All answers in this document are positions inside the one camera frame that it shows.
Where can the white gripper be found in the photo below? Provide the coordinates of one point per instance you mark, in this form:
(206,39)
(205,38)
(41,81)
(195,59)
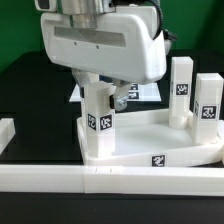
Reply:
(125,45)

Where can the white desk top tray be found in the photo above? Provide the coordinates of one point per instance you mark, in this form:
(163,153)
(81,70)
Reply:
(144,139)

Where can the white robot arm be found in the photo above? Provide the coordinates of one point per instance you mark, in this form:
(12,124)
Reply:
(83,14)

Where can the white front fence bar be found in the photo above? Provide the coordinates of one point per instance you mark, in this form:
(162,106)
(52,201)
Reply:
(112,180)

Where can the white marker base plate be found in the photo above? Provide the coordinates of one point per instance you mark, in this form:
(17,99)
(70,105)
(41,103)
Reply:
(137,93)

